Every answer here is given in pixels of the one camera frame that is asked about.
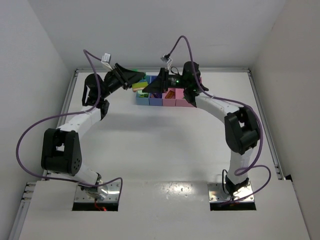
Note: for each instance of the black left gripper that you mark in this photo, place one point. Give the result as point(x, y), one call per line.
point(120, 76)

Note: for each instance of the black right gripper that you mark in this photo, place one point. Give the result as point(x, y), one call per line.
point(163, 80)

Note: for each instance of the purple lego brick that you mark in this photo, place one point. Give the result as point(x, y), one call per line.
point(156, 95)

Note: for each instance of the orange and yellow lego piece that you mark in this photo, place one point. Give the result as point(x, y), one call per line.
point(170, 95)

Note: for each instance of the green striped lego stack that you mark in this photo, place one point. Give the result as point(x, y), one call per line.
point(140, 85)

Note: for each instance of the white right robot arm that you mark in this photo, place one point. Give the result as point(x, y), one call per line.
point(242, 131)

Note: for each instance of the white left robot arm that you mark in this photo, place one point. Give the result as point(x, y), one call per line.
point(61, 148)

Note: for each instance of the dark blue bin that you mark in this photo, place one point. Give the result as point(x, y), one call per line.
point(155, 101)

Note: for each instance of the small pink bin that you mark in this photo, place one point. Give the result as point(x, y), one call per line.
point(169, 102)

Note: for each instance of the large pink bin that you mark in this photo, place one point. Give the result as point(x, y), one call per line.
point(181, 100)

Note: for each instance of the light blue bin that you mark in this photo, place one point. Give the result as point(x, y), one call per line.
point(143, 101)

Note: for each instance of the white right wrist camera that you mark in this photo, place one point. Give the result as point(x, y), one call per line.
point(167, 60)

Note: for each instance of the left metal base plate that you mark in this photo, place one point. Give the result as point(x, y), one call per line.
point(110, 192)

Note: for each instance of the metal base plate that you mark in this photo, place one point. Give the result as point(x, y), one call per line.
point(217, 195)
point(110, 192)

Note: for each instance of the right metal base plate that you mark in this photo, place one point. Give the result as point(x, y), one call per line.
point(217, 195)

